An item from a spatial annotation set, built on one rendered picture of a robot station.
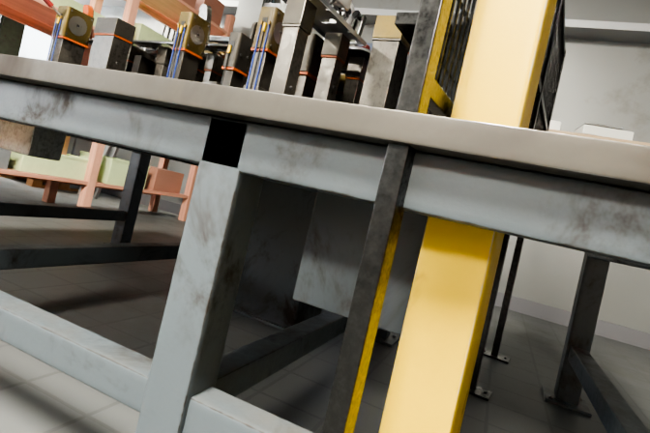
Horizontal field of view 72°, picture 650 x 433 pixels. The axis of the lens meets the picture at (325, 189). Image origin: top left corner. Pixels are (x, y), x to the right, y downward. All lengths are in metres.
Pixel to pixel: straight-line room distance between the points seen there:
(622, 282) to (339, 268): 3.58
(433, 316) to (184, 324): 0.38
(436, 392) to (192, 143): 0.52
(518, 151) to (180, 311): 0.53
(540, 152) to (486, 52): 0.23
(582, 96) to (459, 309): 3.83
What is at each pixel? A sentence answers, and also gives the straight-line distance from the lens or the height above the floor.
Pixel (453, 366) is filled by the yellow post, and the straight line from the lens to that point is 0.70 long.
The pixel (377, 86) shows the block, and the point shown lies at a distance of 1.17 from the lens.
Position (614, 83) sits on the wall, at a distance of 4.48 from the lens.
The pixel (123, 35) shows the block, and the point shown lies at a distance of 1.88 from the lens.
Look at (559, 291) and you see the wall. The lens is 4.25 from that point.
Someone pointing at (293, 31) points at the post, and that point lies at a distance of 1.05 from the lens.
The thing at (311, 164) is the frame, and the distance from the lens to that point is 0.64.
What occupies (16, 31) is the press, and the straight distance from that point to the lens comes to 5.46.
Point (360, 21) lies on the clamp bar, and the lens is 1.66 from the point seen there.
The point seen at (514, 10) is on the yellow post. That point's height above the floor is 0.90.
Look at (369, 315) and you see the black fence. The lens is 0.59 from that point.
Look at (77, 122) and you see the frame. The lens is 0.94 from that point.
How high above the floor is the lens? 0.57
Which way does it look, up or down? 1 degrees up
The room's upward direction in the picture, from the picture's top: 13 degrees clockwise
